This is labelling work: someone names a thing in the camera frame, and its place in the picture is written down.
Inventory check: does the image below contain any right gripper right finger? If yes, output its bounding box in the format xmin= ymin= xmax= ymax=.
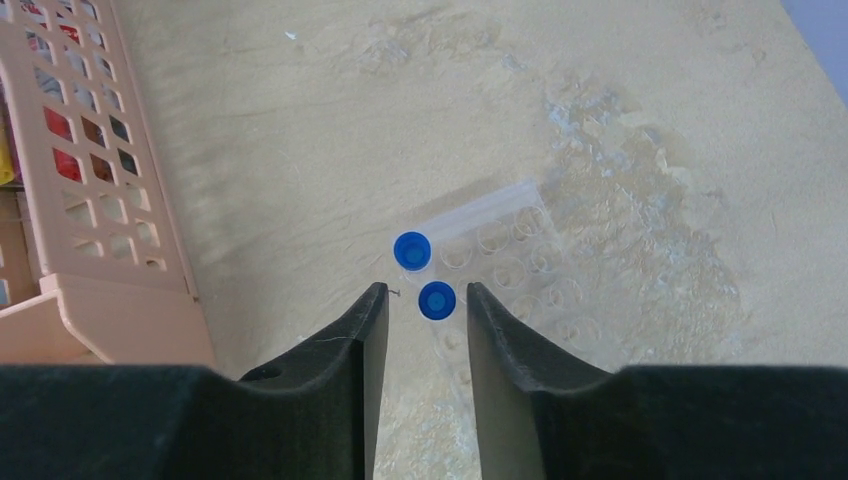
xmin=467 ymin=283 xmax=847 ymax=479

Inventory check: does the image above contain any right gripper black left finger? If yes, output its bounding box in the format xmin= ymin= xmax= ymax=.
xmin=1 ymin=282 xmax=389 ymax=479

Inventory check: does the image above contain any clear dropper with blue band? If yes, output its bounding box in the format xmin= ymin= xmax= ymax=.
xmin=417 ymin=281 xmax=457 ymax=321

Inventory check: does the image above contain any clear plastic tube rack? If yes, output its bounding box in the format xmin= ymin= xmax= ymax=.
xmin=423 ymin=205 xmax=604 ymax=372

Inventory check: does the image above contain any orange plastic file organizer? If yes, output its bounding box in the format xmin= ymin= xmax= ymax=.
xmin=1 ymin=1 xmax=215 ymax=366

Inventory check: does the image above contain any yellow marker pen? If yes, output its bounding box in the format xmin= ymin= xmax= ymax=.
xmin=0 ymin=128 xmax=16 ymax=186

